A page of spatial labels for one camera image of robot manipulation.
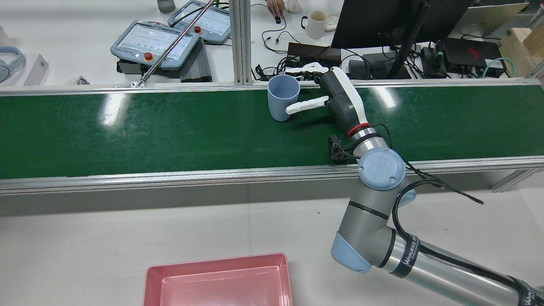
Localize right robot hand grey white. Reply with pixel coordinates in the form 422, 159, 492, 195
285, 62, 371, 138

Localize light blue plastic cup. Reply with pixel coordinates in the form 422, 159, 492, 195
267, 74, 301, 122

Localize dark brown flat box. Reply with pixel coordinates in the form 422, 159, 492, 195
287, 42, 342, 68

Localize dark grey finned box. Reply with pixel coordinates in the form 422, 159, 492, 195
179, 37, 213, 83

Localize wooden box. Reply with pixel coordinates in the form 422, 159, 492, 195
498, 23, 544, 79

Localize dark metal box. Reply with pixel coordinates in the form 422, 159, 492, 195
117, 59, 182, 79

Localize pink plastic box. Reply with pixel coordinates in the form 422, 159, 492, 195
142, 253, 294, 306

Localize white cardboard box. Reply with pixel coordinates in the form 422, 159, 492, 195
23, 54, 49, 86

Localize grey power adapter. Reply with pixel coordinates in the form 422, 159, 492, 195
348, 59, 372, 79

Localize white keyboard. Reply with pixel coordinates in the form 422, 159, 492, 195
325, 12, 342, 32

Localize black monitor with stand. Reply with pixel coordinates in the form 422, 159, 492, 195
331, 0, 474, 80

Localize black docking adapter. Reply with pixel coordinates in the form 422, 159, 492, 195
421, 46, 447, 78

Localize black mini computer red logo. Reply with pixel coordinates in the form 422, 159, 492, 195
442, 37, 506, 68

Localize grey blue teach pendant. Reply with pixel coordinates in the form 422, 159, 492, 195
110, 20, 201, 71
167, 0, 232, 45

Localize silver laptop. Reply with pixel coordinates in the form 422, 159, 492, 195
450, 2, 530, 39

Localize light blue headphones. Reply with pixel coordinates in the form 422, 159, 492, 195
0, 46, 26, 83

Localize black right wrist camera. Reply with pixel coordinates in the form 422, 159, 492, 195
328, 134, 357, 162

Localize tangled black cables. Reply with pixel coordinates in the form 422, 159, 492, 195
254, 45, 353, 81

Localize white mug black handle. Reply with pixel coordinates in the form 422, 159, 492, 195
301, 10, 329, 40

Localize thin black cable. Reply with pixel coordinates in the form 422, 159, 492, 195
261, 29, 300, 55

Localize aluminium profile post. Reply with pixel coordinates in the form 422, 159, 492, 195
229, 0, 253, 86

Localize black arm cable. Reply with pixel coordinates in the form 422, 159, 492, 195
373, 123, 544, 298

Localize teal cable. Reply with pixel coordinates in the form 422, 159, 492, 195
482, 57, 517, 79

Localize green belt conveyor aluminium frame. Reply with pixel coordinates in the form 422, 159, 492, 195
0, 78, 544, 196

